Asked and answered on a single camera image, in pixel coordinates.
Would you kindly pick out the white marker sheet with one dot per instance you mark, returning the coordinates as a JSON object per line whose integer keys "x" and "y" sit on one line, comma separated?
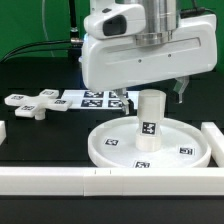
{"x": 85, "y": 99}

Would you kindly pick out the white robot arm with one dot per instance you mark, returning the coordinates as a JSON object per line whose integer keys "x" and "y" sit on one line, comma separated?
{"x": 136, "y": 42}

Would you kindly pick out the white fence bar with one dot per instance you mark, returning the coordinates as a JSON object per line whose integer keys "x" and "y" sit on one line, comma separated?
{"x": 215, "y": 139}
{"x": 2, "y": 131}
{"x": 31, "y": 181}

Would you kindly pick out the white left fence bar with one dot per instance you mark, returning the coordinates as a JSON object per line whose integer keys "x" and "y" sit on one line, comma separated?
{"x": 2, "y": 131}

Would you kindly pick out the white right fence bar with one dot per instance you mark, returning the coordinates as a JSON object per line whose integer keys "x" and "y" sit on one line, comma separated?
{"x": 215, "y": 139}

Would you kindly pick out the white round table top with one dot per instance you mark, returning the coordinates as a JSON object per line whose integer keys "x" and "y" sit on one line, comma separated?
{"x": 113, "y": 144}

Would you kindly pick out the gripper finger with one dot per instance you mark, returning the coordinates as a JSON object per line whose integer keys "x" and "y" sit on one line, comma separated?
{"x": 121, "y": 94}
{"x": 180, "y": 86}

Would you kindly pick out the white front fence bar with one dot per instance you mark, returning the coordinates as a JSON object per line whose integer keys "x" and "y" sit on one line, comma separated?
{"x": 31, "y": 181}

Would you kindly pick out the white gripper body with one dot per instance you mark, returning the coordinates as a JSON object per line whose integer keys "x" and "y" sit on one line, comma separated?
{"x": 118, "y": 63}

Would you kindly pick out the white cross-shaped table base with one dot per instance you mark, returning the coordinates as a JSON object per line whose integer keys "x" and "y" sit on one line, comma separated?
{"x": 36, "y": 106}

